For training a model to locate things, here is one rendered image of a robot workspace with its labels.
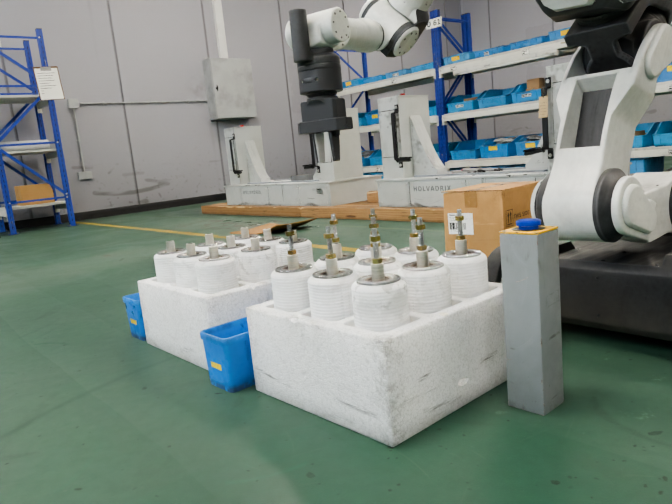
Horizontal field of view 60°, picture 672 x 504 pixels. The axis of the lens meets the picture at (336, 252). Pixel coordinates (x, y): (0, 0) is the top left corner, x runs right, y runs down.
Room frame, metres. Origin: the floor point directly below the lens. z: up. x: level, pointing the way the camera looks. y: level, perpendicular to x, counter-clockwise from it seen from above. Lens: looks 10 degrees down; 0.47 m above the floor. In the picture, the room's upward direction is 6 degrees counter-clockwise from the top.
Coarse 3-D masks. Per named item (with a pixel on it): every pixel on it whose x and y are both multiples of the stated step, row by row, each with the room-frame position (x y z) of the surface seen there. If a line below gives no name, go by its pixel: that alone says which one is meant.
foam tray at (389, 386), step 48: (288, 336) 1.05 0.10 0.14; (336, 336) 0.94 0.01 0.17; (384, 336) 0.88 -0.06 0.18; (432, 336) 0.93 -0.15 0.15; (480, 336) 1.02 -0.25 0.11; (288, 384) 1.06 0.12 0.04; (336, 384) 0.95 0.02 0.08; (384, 384) 0.86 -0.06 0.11; (432, 384) 0.93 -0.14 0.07; (480, 384) 1.02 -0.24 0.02; (384, 432) 0.87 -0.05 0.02
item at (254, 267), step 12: (240, 252) 1.43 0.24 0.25; (252, 252) 1.41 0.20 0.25; (264, 252) 1.41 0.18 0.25; (240, 264) 1.43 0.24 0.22; (252, 264) 1.40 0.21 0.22; (264, 264) 1.41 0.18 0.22; (276, 264) 1.45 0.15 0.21; (240, 276) 1.43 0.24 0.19; (252, 276) 1.41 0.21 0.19; (264, 276) 1.41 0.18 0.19
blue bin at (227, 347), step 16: (240, 320) 1.28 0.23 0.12; (208, 336) 1.18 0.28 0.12; (224, 336) 1.25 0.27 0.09; (240, 336) 1.16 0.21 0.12; (208, 352) 1.20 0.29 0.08; (224, 352) 1.15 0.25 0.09; (240, 352) 1.16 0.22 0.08; (208, 368) 1.21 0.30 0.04; (224, 368) 1.16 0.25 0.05; (240, 368) 1.16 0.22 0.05; (224, 384) 1.17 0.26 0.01; (240, 384) 1.16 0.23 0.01
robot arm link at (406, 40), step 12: (372, 0) 1.40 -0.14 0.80; (396, 0) 1.38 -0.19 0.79; (408, 0) 1.36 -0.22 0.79; (420, 0) 1.36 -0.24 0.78; (432, 0) 1.38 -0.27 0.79; (360, 12) 1.41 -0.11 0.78; (408, 12) 1.37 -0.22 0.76; (420, 12) 1.38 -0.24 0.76; (420, 24) 1.38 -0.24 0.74; (408, 36) 1.37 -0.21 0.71; (396, 48) 1.37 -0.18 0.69; (408, 48) 1.41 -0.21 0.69
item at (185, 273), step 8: (200, 256) 1.44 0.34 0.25; (176, 264) 1.43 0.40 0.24; (184, 264) 1.42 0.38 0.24; (192, 264) 1.42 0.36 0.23; (176, 272) 1.44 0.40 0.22; (184, 272) 1.42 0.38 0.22; (192, 272) 1.42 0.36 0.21; (176, 280) 1.45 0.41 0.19; (184, 280) 1.42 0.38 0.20; (192, 280) 1.42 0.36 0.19
